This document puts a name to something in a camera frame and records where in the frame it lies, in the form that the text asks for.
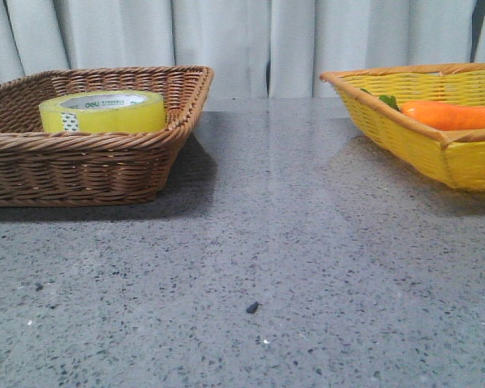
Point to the yellow packing tape roll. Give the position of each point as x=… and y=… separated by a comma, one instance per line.
x=124, y=111

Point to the small black debris piece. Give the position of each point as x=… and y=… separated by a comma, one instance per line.
x=251, y=309

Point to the white pleated curtain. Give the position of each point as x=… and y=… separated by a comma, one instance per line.
x=257, y=49

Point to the orange toy carrot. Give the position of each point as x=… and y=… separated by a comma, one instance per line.
x=437, y=115

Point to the brown wicker basket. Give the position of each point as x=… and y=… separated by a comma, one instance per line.
x=39, y=169

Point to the yellow woven basket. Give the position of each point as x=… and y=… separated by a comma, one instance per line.
x=455, y=158

